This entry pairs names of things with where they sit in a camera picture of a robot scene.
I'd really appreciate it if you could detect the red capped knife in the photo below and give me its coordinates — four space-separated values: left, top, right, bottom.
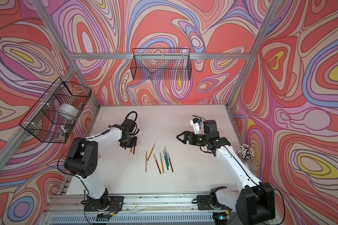
153 153 161 174
167 152 174 172

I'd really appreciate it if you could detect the red capped knife left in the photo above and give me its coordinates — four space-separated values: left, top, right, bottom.
153 153 161 174

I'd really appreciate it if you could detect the black wire basket back wall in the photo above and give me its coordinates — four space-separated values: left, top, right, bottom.
130 47 192 81

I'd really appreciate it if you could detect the green capped knife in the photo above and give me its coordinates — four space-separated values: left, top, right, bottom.
163 150 169 170

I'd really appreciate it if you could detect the black wire basket left wall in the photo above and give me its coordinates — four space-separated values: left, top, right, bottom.
19 77 92 143

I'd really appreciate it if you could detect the red capped knife right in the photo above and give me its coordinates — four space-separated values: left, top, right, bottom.
167 152 174 172

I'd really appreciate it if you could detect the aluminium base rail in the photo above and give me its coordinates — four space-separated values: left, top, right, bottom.
39 192 241 225

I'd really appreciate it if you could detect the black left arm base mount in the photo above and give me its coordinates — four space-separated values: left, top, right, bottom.
81 188 124 213

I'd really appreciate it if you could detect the clear cup of craft knives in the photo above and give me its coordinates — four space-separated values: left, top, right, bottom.
237 144 254 162

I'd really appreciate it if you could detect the yellow capped knife angled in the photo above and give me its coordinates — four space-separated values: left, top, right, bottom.
147 142 156 161

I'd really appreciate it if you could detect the black wire basket wall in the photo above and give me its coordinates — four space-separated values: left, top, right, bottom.
130 47 192 81
19 77 92 143

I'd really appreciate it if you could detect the blue capped knife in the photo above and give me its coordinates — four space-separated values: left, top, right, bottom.
164 146 169 167

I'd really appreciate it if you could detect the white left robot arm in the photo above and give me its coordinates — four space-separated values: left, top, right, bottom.
64 118 139 211

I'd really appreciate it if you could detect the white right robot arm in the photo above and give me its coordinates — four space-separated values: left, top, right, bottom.
177 117 276 225

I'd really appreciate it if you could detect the white tape roll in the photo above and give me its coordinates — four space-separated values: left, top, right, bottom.
56 103 79 120

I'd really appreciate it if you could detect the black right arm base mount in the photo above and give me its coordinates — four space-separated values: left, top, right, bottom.
192 186 239 212

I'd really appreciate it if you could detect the yellow capped knife middle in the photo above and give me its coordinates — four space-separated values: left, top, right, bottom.
159 152 165 173

